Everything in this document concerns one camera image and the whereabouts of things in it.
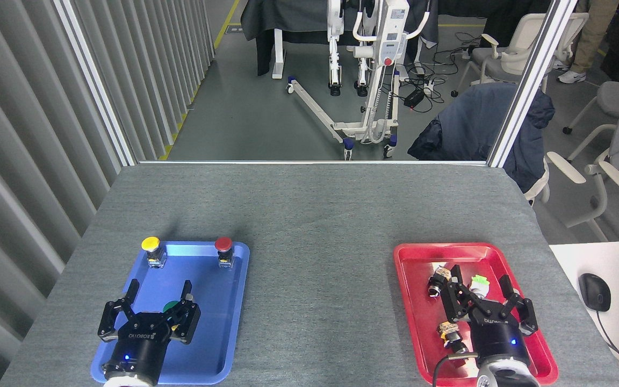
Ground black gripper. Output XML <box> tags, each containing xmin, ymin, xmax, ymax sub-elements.
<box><xmin>98</xmin><ymin>278</ymin><xmax>201</xmax><ymax>386</ymax></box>
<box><xmin>446</xmin><ymin>264</ymin><xmax>539</xmax><ymax>367</ymax></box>

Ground yellow push button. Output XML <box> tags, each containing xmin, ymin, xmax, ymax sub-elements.
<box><xmin>141</xmin><ymin>236</ymin><xmax>168</xmax><ymax>269</ymax></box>

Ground red push button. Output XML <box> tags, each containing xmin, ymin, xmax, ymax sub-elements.
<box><xmin>214</xmin><ymin>236</ymin><xmax>235</xmax><ymax>269</ymax></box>

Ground blue plastic tray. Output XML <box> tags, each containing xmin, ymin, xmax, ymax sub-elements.
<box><xmin>90</xmin><ymin>240</ymin><xmax>250</xmax><ymax>385</ymax></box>

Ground red plastic tray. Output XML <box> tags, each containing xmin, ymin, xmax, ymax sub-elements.
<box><xmin>393</xmin><ymin>242</ymin><xmax>559</xmax><ymax>386</ymax></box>

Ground black computer mouse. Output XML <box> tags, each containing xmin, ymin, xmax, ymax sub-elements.
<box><xmin>578</xmin><ymin>273</ymin><xmax>612</xmax><ymax>313</ymax></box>

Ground white chair under jacket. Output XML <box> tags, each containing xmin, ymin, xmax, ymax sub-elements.
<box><xmin>523</xmin><ymin>159</ymin><xmax>551</xmax><ymax>206</ymax></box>

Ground dark blue jacket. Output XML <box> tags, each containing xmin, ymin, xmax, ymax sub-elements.
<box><xmin>407</xmin><ymin>81</ymin><xmax>556</xmax><ymax>194</ymax></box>

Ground black power adapter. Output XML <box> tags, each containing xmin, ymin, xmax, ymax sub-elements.
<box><xmin>403</xmin><ymin>88</ymin><xmax>427</xmax><ymax>109</ymax></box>

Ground white wheeled stand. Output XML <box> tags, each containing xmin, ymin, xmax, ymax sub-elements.
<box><xmin>286</xmin><ymin>0</ymin><xmax>431</xmax><ymax>161</ymax></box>

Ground white hanging robot leg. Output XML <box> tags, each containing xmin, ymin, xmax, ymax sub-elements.
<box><xmin>355</xmin><ymin>53</ymin><xmax>370</xmax><ymax>98</ymax></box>
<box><xmin>326</xmin><ymin>0</ymin><xmax>344</xmax><ymax>98</ymax></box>

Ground person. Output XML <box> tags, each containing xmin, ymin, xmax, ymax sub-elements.
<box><xmin>556</xmin><ymin>0</ymin><xmax>619</xmax><ymax>85</ymax></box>

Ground black table cloth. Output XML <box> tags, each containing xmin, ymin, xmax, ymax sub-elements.
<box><xmin>240</xmin><ymin>0</ymin><xmax>440</xmax><ymax>77</ymax></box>

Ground white green-capped switch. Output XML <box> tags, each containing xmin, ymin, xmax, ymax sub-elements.
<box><xmin>468</xmin><ymin>274</ymin><xmax>491</xmax><ymax>298</ymax></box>

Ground black yellow-labelled selector switch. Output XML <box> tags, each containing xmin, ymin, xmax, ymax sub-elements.
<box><xmin>437</xmin><ymin>321</ymin><xmax>470</xmax><ymax>356</ymax></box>
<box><xmin>426</xmin><ymin>264</ymin><xmax>453</xmax><ymax>298</ymax></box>

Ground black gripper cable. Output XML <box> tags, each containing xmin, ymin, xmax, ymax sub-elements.
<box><xmin>431</xmin><ymin>352</ymin><xmax>480</xmax><ymax>387</ymax></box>

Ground silver horizontal rail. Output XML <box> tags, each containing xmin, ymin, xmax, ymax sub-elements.
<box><xmin>138</xmin><ymin>159</ymin><xmax>491</xmax><ymax>165</ymax></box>

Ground silver aluminium post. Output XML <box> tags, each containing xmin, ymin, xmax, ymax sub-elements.
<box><xmin>486</xmin><ymin>0</ymin><xmax>579</xmax><ymax>169</ymax></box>
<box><xmin>53</xmin><ymin>0</ymin><xmax>139</xmax><ymax>167</ymax></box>

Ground black floor cables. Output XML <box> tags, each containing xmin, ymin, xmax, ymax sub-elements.
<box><xmin>395</xmin><ymin>31</ymin><xmax>483</xmax><ymax>114</ymax></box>

